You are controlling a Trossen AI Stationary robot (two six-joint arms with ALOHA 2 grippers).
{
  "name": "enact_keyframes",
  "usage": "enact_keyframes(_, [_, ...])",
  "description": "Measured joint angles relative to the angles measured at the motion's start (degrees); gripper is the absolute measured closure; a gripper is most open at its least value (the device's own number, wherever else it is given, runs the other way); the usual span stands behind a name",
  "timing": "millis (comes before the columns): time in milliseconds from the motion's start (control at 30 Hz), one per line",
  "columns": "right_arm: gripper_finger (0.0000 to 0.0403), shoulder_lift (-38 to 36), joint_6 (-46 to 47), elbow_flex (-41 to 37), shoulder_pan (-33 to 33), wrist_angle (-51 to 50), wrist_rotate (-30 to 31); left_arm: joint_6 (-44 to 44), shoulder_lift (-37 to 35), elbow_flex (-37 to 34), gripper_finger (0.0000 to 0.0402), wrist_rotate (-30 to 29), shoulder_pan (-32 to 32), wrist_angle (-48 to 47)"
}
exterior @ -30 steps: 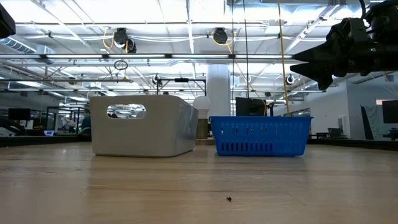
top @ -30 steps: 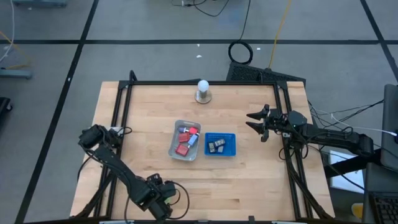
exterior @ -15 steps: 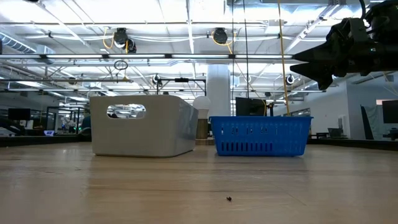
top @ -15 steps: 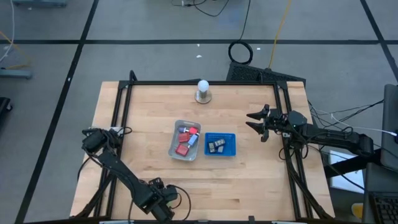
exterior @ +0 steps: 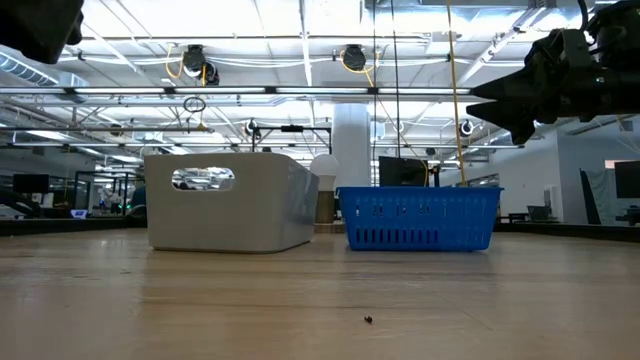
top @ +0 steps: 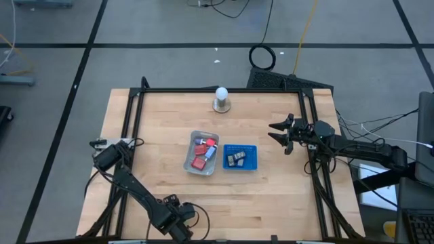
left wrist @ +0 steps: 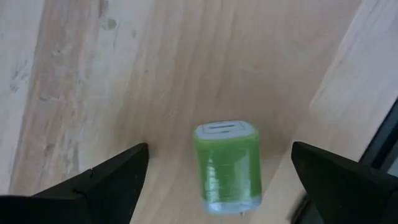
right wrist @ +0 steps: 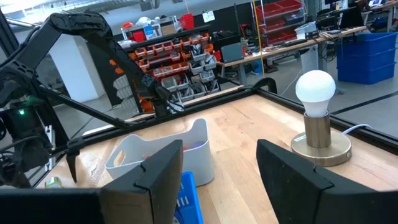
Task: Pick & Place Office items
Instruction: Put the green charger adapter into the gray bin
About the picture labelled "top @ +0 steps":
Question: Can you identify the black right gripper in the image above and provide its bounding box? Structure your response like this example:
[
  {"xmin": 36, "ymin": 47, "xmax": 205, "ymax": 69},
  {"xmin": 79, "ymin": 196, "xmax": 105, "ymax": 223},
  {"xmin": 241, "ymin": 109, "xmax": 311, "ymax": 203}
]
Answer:
[{"xmin": 267, "ymin": 114, "xmax": 316, "ymax": 155}]

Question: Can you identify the red bottle white cap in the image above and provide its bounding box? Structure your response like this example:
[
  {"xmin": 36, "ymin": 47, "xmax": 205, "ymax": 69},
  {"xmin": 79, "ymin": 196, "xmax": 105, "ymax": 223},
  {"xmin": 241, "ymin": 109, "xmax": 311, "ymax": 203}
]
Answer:
[{"xmin": 191, "ymin": 156, "xmax": 207, "ymax": 171}]

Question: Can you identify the blue plastic basket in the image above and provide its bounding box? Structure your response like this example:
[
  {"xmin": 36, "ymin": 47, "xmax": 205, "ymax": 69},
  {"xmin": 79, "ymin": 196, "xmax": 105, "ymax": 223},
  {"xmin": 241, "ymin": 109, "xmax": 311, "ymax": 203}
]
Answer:
[{"xmin": 222, "ymin": 144, "xmax": 258, "ymax": 171}]

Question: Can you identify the black perforated panel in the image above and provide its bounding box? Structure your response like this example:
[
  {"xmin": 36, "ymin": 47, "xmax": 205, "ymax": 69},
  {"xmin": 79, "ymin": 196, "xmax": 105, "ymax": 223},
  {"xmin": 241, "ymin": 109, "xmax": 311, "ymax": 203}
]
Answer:
[{"xmin": 246, "ymin": 66, "xmax": 334, "ymax": 94}]

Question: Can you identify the grey plastic bin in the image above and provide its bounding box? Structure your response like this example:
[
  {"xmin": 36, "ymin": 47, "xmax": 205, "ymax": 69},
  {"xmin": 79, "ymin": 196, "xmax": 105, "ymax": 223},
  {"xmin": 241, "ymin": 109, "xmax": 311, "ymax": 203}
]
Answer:
[{"xmin": 183, "ymin": 130, "xmax": 220, "ymax": 176}]

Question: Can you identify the white bulb on wooden stand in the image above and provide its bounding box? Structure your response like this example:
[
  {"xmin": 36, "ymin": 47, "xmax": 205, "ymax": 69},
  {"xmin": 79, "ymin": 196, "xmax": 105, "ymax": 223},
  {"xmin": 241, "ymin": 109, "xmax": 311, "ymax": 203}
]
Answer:
[{"xmin": 212, "ymin": 86, "xmax": 232, "ymax": 114}]

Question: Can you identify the white board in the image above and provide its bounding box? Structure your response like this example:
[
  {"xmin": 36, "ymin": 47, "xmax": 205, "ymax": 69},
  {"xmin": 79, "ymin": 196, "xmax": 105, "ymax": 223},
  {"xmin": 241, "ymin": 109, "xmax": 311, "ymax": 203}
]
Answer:
[{"xmin": 358, "ymin": 163, "xmax": 398, "ymax": 211}]

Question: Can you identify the grey monitor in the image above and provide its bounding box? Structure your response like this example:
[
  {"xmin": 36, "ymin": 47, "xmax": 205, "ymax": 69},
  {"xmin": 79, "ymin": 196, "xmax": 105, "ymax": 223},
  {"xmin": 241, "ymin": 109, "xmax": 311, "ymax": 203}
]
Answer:
[{"xmin": 414, "ymin": 91, "xmax": 434, "ymax": 187}]

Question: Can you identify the yellow object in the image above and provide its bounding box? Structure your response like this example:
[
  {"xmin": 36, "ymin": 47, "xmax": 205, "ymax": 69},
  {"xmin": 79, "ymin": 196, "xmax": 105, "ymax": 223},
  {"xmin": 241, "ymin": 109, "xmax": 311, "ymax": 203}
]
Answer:
[{"xmin": 382, "ymin": 220, "xmax": 397, "ymax": 239}]

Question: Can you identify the black keyboard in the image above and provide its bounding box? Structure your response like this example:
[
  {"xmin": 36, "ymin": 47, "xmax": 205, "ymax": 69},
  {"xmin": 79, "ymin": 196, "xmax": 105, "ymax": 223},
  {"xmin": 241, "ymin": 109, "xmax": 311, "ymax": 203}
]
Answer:
[{"xmin": 403, "ymin": 209, "xmax": 434, "ymax": 244}]

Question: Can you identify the black floor object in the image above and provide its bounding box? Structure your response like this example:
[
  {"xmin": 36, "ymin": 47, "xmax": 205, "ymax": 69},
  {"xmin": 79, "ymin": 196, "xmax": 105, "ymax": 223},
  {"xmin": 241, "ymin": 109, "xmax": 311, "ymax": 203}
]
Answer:
[{"xmin": 0, "ymin": 105, "xmax": 14, "ymax": 133}]

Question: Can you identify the grey floor base bar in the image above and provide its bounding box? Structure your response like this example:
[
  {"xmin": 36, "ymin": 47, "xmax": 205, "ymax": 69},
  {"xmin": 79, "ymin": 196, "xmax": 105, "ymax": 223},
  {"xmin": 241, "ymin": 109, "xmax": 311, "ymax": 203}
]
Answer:
[
  {"xmin": 13, "ymin": 0, "xmax": 74, "ymax": 8},
  {"xmin": 0, "ymin": 74, "xmax": 36, "ymax": 87}
]

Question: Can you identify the black coiled cable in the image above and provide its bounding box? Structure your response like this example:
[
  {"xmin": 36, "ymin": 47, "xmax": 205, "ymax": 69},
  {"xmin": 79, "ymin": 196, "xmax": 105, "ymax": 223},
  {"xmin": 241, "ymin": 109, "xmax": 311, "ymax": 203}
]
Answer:
[{"xmin": 248, "ymin": 44, "xmax": 277, "ymax": 71}]

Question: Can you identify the black aluminium table frame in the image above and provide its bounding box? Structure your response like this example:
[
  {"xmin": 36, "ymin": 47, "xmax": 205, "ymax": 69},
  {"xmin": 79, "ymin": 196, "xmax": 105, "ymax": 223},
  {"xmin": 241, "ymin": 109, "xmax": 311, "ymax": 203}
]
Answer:
[{"xmin": 81, "ymin": 76, "xmax": 366, "ymax": 242}]

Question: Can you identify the yellow hanging cable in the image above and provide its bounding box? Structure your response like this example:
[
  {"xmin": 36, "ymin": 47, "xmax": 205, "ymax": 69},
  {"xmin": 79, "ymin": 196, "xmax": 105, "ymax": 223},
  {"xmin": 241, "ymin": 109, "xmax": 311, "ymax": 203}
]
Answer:
[{"xmin": 292, "ymin": 0, "xmax": 319, "ymax": 76}]

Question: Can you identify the black hanging cable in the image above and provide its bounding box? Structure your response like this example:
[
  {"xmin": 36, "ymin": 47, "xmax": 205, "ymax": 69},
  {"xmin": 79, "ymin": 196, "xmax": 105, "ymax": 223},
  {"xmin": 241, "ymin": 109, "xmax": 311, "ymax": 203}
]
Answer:
[{"xmin": 260, "ymin": 0, "xmax": 275, "ymax": 47}]

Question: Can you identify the black floor cable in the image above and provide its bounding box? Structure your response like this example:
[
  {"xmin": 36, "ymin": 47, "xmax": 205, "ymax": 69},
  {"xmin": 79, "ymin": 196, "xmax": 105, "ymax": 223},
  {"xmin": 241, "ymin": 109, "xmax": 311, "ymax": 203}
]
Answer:
[{"xmin": 188, "ymin": 0, "xmax": 251, "ymax": 20}]

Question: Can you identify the white floor cable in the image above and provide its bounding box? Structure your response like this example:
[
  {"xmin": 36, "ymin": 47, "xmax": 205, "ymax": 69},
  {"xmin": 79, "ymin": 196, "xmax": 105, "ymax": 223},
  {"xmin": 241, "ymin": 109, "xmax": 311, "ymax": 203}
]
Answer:
[{"xmin": 0, "ymin": 0, "xmax": 17, "ymax": 68}]

